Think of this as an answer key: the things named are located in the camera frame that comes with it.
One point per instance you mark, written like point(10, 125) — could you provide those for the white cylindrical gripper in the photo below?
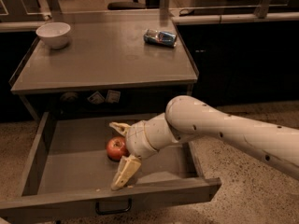
point(136, 139)

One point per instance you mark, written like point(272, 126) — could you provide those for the red apple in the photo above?
point(116, 148)

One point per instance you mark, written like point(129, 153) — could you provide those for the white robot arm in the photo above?
point(186, 118)

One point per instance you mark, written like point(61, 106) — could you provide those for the open grey top drawer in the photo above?
point(67, 172)

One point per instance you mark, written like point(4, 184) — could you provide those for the dark round object under counter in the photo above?
point(69, 97)

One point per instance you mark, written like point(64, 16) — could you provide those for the grey counter cabinet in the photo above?
point(107, 51)

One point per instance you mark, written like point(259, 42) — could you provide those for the white label card right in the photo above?
point(113, 96)

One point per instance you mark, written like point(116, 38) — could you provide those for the white label card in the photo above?
point(113, 96)
point(96, 98)

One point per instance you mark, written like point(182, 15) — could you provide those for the white label card left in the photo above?
point(96, 98)

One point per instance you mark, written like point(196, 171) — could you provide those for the blue silver drink can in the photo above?
point(160, 38)

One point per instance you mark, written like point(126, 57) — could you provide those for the white ceramic bowl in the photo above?
point(56, 35)

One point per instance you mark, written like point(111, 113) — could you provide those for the black office chair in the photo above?
point(125, 5)

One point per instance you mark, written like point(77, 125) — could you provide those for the black drawer handle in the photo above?
point(113, 207)

